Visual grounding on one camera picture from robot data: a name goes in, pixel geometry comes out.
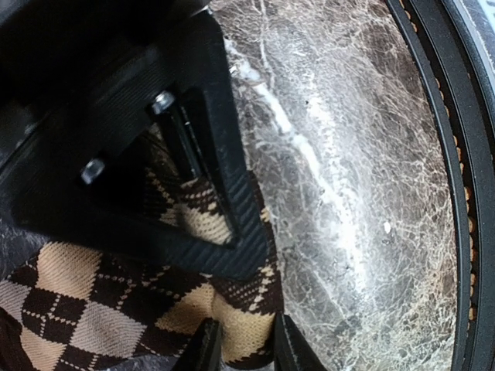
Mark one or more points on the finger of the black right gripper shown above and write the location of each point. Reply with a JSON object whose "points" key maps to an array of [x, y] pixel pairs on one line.
{"points": [[57, 191]]}

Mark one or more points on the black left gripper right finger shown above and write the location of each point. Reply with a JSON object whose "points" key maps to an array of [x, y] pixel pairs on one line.
{"points": [[291, 350]]}

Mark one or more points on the black front table rail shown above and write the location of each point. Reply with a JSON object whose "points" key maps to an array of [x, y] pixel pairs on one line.
{"points": [[448, 40]]}

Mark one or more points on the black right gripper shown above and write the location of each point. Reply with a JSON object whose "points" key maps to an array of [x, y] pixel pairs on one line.
{"points": [[77, 46]]}

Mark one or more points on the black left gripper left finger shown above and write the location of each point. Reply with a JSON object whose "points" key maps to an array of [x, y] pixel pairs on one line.
{"points": [[203, 353]]}

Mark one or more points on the brown argyle sock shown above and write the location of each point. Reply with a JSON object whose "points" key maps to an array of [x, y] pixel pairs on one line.
{"points": [[72, 308]]}

